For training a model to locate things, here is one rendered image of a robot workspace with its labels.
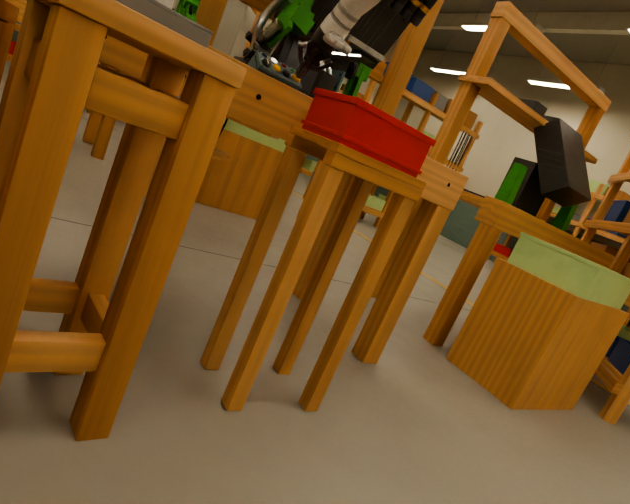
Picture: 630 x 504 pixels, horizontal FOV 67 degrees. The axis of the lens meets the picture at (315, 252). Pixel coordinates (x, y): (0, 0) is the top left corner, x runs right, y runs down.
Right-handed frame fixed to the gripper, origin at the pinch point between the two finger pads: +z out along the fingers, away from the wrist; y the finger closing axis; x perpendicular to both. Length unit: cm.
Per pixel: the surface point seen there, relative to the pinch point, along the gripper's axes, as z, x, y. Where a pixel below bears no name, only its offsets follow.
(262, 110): 11.9, 8.9, 7.3
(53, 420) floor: 57, 85, 44
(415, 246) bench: 33, 21, -79
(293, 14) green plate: -1.7, -28.9, -1.5
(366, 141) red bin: -8.0, 32.2, -9.0
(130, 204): 28, 43, 39
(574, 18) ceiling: -41, -561, -674
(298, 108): 7.8, 6.1, -3.5
